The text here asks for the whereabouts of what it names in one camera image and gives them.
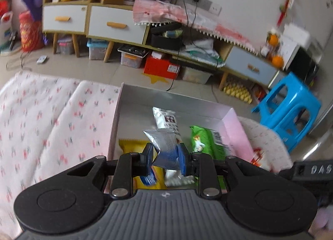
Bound white shopping bag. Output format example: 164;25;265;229
0;12;13;50

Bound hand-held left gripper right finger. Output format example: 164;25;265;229
177;143;263;200

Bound blue plastic stool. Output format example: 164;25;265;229
251;72;323;153

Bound black microwave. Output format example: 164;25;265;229
285;46;320;81

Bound white foam boxes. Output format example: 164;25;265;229
282;22;311;48

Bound green snack packet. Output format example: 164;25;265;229
189;125;236;194

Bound yellow snack packet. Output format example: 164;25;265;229
119;138;165;190

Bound silver snack packet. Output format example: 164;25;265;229
143;129;181;170

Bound red printed bag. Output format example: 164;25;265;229
18;11;45;52

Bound pink cherry cloth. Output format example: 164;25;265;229
133;0;258;53

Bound small clear storage box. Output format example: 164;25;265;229
57;39;75;54

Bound pink cardboard box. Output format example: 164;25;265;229
105;82;257;191

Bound white green paper pile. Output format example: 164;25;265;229
179;38;224;65

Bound white maroon snack packet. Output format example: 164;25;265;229
152;107;180;138

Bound cherry print tablecloth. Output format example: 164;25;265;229
0;71;293;240

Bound clear white snack packet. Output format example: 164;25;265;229
164;168;197;188

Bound red shoebox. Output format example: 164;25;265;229
144;55;180;79

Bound wide clear storage box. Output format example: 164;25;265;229
181;65;211;84

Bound white cabinet drawer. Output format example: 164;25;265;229
87;6;149;45
226;47;280;85
42;4;87;33

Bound black power cable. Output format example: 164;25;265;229
165;0;198;92

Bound small red snack packet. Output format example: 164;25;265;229
250;147;266;168

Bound yellow egg tray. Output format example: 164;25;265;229
223;80;253;104

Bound black storage box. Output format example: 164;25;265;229
150;22;185;50

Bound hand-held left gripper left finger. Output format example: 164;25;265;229
66;142;157;200

